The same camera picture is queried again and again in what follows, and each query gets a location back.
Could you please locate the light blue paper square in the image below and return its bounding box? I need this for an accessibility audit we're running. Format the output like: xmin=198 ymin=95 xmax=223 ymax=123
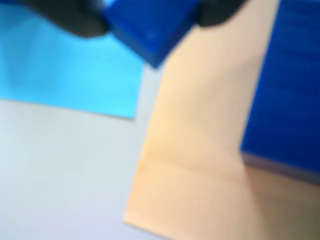
xmin=0 ymin=2 xmax=145 ymax=120

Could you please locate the small blue cube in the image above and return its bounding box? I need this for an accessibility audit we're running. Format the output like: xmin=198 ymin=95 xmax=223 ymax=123
xmin=99 ymin=0 xmax=202 ymax=69

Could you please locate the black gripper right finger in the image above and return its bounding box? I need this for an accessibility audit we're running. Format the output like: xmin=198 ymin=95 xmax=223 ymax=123
xmin=197 ymin=0 xmax=245 ymax=27

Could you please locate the orange paper square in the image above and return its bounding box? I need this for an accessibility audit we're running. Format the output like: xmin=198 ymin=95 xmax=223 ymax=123
xmin=122 ymin=0 xmax=320 ymax=240

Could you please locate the medium blue cube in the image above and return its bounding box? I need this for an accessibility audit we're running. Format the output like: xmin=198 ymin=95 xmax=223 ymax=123
xmin=239 ymin=0 xmax=320 ymax=182

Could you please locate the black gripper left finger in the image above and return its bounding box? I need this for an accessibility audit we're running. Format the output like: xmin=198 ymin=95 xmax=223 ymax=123
xmin=22 ymin=0 xmax=110 ymax=39

